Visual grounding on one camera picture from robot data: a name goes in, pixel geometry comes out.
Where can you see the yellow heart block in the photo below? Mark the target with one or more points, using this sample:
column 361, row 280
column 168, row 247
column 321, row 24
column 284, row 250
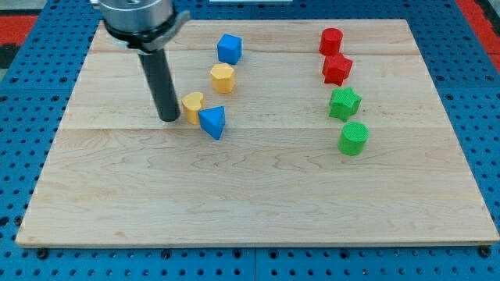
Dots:
column 193, row 103

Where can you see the blue cube block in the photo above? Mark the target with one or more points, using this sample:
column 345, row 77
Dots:
column 229, row 49

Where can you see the green cylinder block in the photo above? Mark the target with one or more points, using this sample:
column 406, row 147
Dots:
column 353, row 137

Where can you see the blue triangle block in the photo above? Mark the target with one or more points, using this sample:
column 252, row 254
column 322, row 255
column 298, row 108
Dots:
column 212, row 121

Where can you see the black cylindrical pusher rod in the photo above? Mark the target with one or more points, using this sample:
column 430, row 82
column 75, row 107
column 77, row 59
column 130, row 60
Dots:
column 158, row 76

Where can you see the yellow hexagon block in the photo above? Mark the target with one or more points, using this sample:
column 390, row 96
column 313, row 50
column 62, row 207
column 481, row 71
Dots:
column 222, row 78

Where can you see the light wooden board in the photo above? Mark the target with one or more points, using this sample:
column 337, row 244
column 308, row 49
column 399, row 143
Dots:
column 118, row 177

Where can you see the green star block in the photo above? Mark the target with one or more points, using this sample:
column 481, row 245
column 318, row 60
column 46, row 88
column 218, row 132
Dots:
column 344, row 103

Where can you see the red cylinder block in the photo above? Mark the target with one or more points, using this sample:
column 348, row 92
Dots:
column 330, row 41

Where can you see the red star block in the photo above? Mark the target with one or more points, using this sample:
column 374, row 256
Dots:
column 336, row 69

